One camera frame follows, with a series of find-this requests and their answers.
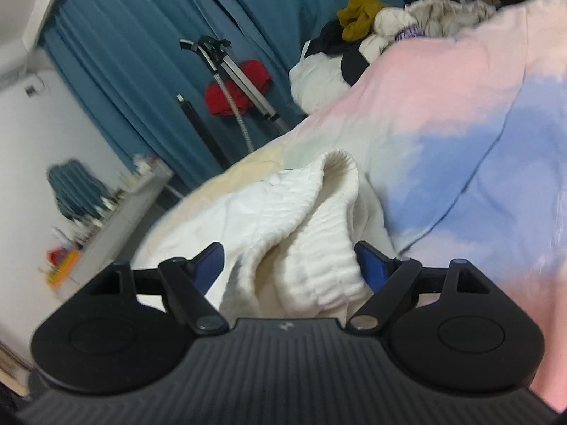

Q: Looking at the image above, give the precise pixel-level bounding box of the pastel tie-dye blanket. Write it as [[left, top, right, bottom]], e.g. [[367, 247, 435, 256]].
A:
[[168, 4, 567, 412]]

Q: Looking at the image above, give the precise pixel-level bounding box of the white desk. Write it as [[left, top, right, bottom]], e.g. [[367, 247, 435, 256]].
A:
[[49, 159, 175, 294]]

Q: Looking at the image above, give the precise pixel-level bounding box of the red cloth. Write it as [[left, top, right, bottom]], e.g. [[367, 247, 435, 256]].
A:
[[204, 59, 272, 117]]

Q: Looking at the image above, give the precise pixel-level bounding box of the black pole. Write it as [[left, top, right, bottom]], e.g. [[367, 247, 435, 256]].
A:
[[176, 94, 232, 170]]

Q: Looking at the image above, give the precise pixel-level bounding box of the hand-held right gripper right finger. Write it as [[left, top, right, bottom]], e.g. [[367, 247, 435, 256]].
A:
[[346, 240, 492, 334]]

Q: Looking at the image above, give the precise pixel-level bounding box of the grey white jacket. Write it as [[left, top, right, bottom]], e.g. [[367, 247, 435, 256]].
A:
[[361, 0, 501, 60]]

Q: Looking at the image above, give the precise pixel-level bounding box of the cluster of small bottles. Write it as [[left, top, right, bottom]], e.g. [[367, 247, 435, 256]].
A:
[[51, 172, 142, 249]]

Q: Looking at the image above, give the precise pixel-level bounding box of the orange box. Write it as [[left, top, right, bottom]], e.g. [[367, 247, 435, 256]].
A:
[[46, 248, 83, 289]]

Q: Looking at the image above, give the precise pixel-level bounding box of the teal cloth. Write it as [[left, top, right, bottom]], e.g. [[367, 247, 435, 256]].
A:
[[46, 159, 107, 222]]

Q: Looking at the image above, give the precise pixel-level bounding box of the grey braided hose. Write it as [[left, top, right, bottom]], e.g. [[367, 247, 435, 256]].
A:
[[215, 73, 257, 155]]

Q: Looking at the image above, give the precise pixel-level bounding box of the blue curtain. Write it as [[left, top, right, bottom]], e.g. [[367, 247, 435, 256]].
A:
[[38, 0, 475, 196]]

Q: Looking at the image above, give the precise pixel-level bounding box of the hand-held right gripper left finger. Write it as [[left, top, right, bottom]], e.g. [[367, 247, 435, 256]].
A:
[[91, 241, 231, 335]]

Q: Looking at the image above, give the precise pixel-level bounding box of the white knit sweater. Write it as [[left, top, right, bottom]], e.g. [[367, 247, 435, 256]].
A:
[[130, 149, 399, 319]]

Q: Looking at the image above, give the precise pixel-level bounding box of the white cloth bundle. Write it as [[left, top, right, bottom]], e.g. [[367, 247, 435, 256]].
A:
[[289, 39, 355, 114]]

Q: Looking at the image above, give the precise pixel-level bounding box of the mustard yellow cloth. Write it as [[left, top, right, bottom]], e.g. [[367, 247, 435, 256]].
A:
[[337, 0, 393, 44]]

